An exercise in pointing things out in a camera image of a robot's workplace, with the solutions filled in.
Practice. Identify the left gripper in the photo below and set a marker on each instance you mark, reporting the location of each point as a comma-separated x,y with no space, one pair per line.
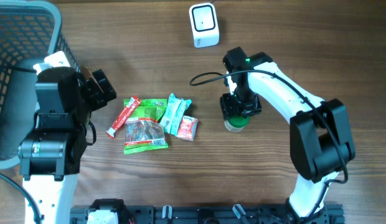
98,98

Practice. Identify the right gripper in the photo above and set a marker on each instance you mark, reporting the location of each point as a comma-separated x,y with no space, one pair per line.
229,107

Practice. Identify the green lid jar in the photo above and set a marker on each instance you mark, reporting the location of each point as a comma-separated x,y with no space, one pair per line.
236,124

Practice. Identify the red candy bar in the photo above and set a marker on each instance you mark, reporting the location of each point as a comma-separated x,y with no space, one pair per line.
126,112

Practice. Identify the green snack bag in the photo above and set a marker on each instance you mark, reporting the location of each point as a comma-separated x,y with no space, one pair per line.
152,109

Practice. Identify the clear gummy candy bag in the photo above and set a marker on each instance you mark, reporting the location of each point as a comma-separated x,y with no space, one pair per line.
143,134

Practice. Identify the red Kleenex tissue pack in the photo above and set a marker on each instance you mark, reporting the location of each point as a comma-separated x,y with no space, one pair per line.
187,128

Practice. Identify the mint green wipes pack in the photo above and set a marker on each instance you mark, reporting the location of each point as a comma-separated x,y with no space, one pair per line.
173,115

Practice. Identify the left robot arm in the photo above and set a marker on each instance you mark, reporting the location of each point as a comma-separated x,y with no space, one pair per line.
50,154

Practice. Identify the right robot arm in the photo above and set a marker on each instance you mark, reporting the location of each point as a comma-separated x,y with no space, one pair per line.
320,136

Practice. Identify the white barcode scanner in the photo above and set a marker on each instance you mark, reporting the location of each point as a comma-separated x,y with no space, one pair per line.
204,25

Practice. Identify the grey plastic mesh basket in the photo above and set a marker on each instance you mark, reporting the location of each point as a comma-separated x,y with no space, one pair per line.
29,31

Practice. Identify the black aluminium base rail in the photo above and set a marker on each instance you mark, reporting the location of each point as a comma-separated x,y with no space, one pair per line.
115,211

